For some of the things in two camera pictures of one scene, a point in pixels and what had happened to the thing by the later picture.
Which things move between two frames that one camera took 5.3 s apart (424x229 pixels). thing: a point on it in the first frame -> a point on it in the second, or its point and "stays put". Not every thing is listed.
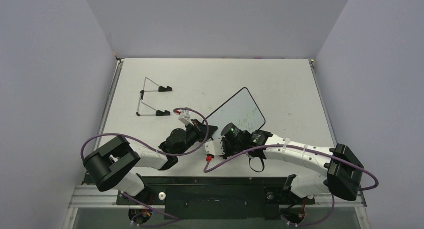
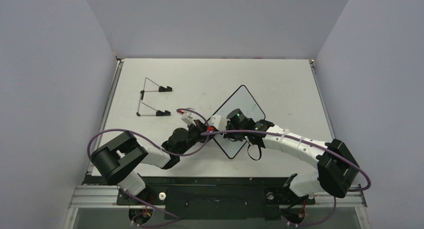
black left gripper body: x=194 y=133 stays put
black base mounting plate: x=215 y=198 stays put
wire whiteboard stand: x=161 y=89 stays put
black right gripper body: x=224 y=148 -> x=224 y=125
